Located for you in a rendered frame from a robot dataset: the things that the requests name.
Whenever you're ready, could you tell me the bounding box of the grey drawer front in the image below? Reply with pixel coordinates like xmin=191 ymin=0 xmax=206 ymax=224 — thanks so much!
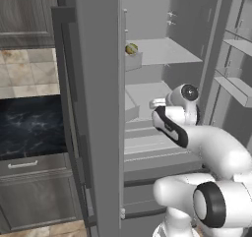
xmin=0 ymin=152 xmax=73 ymax=180

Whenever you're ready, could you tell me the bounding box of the grey fridge drawer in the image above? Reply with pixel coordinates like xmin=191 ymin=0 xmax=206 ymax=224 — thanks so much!
xmin=123 ymin=119 xmax=205 ymax=184

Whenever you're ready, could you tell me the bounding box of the green yellow apple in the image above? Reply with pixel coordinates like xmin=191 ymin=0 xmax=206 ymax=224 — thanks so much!
xmin=125 ymin=42 xmax=139 ymax=56

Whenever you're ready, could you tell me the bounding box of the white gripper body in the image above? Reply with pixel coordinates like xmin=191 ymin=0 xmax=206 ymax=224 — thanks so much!
xmin=149 ymin=97 xmax=167 ymax=110

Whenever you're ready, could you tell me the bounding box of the grey base cupboard door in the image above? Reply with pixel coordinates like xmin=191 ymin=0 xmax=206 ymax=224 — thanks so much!
xmin=0 ymin=174 xmax=84 ymax=233

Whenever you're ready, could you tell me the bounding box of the grey fridge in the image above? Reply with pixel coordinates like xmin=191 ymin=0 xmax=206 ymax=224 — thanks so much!
xmin=50 ymin=0 xmax=252 ymax=237

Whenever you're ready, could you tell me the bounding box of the grey fridge door panel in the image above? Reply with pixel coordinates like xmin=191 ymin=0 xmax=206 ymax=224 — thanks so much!
xmin=73 ymin=0 xmax=126 ymax=237

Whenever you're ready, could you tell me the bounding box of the silver drawer handle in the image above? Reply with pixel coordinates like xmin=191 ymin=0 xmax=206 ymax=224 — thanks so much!
xmin=7 ymin=159 xmax=39 ymax=170

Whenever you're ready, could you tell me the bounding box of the grey fridge shelf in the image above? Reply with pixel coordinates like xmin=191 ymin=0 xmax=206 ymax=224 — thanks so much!
xmin=125 ymin=36 xmax=204 ymax=73
xmin=124 ymin=81 xmax=175 ymax=123

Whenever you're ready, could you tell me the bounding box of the grey wall cupboard door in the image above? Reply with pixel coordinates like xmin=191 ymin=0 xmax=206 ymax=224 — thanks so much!
xmin=0 ymin=0 xmax=57 ymax=49

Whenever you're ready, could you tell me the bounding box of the grey door bin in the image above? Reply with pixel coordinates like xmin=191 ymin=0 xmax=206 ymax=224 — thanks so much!
xmin=222 ymin=30 xmax=252 ymax=57
xmin=214 ymin=69 xmax=252 ymax=109

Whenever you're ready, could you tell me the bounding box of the grey fridge door with bins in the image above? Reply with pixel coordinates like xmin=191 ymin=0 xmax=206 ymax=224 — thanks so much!
xmin=200 ymin=0 xmax=252 ymax=150

